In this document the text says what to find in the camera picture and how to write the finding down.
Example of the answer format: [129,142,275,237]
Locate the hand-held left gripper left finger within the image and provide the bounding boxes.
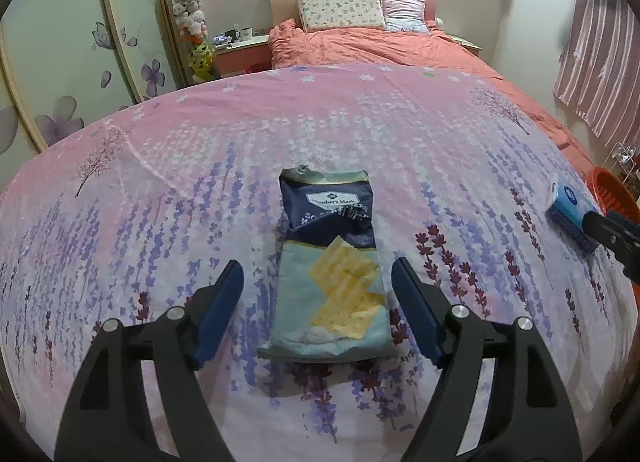
[54,259,246,462]

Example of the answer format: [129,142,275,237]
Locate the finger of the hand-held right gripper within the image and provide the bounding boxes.
[582,209,640,285]

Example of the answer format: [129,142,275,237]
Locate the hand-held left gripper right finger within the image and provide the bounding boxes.
[391,257,583,462]

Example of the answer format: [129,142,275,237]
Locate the red plastic basket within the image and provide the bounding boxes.
[587,167,640,223]

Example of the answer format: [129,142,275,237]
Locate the blue tissue pack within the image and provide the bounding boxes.
[545,173,601,253]

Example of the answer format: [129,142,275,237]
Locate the blue cracker packet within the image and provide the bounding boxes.
[257,167,398,364]

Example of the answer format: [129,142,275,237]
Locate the pink floral tablecloth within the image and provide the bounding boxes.
[0,64,640,462]

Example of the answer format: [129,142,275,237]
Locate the pink striped curtain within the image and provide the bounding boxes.
[552,0,640,139]

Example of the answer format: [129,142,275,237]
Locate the pink and white nightstand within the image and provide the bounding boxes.
[212,34,273,78]
[450,34,485,58]

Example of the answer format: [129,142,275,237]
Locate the yellow green plush toy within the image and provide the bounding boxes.
[189,39,221,83]

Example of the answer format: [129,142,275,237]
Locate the pink duvet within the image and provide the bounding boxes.
[267,19,598,177]

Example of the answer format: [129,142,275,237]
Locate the striped pink pillow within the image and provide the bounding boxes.
[380,0,431,35]

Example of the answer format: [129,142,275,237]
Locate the tube of plush toys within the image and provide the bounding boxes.
[169,0,208,42]

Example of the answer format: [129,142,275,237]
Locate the floral wardrobe sliding doors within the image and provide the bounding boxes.
[0,0,180,153]

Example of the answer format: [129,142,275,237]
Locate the floral white pillow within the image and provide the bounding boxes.
[296,0,387,33]

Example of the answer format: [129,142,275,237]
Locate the white wire rack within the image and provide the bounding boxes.
[607,142,640,177]

